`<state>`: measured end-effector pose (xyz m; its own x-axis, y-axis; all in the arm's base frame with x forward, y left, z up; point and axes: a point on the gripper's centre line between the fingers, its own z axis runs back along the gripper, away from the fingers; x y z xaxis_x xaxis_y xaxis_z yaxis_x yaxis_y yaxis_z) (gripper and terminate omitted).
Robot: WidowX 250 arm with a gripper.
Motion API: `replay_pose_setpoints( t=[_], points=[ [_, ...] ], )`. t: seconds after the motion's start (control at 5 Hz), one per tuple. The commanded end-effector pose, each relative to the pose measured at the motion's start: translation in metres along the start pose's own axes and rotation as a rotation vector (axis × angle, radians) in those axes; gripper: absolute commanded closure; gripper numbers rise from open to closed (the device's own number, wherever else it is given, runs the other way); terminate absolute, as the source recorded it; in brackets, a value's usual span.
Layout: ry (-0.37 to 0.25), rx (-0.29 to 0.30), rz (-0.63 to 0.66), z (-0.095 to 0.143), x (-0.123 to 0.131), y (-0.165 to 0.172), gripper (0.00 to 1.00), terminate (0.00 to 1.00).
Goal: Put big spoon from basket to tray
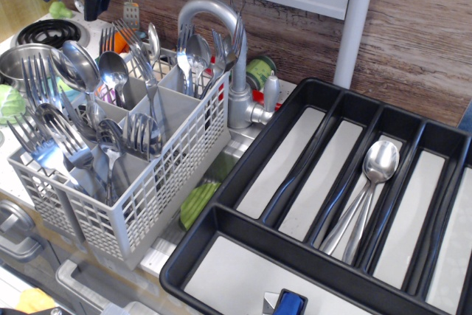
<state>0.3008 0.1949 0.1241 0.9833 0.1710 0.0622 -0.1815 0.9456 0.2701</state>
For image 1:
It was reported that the green toy vegetable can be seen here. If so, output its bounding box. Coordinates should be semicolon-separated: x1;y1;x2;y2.
49;1;73;19

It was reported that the orange toy carrot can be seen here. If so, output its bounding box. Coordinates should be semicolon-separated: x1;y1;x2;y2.
112;31;129;54

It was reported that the green toy can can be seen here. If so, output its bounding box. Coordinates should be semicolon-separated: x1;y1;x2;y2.
246;55;277;91

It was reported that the steel fork back right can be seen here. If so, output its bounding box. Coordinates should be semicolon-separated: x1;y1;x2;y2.
200;13;245;99

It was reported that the grey plastic cutlery basket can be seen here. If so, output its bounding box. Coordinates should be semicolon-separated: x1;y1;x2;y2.
8;67;230;269

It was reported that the steel spoon front centre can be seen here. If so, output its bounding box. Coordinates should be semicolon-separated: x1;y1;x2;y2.
96;118;125;207

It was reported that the blue object at bottom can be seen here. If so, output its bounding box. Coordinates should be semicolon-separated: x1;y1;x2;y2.
262;289;308;315

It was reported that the steel spoon in tray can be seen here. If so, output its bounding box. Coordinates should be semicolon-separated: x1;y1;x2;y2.
341;182;376;264
319;140;400;255

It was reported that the silver toy faucet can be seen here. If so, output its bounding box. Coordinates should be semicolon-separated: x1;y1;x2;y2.
178;0;280;128

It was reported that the big steel spoon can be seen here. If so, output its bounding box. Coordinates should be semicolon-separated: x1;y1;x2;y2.
62;41;106;129

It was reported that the steel fork back left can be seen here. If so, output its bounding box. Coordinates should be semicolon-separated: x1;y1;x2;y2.
99;27;115;56

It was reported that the green toy cabbage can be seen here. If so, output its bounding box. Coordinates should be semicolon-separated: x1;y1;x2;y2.
1;84;26;125

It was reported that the steel fork near faucet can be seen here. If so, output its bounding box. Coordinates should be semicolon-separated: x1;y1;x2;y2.
176;24;193;96

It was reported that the medium steel spoon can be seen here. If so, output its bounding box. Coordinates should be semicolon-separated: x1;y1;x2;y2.
98;51;129;108

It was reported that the yellow toy at bottom left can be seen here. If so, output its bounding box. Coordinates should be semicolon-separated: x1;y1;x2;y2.
15;288;56;314

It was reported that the steel pot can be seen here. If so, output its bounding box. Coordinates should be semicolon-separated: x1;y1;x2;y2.
1;44;54;93

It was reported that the thin steel spoon back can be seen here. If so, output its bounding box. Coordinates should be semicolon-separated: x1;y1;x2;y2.
147;22;161;66

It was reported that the long steel fork centre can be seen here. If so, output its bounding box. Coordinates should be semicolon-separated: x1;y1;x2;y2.
112;18;167;139

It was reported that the hanging toy spatula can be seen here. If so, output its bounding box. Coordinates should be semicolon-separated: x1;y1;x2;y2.
122;0;140;31

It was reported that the steel fork tall left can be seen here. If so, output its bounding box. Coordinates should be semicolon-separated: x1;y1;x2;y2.
21;54;63;111

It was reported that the white support pole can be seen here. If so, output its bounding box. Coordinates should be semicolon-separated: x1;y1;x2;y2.
333;0;370;89

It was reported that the steel fork cluster front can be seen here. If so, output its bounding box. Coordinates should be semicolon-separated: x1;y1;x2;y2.
123;113;163;161

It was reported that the steel fork front left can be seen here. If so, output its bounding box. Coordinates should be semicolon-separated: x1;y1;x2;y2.
7;114;91;196

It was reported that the black cutlery tray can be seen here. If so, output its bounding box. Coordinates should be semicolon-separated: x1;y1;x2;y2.
159;78;471;314

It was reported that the steel spoon back compartment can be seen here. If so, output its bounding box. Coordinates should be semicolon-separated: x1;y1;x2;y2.
187;34;211;98

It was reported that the black stove burner coil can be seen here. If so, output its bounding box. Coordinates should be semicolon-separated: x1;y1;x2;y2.
15;19;83;49

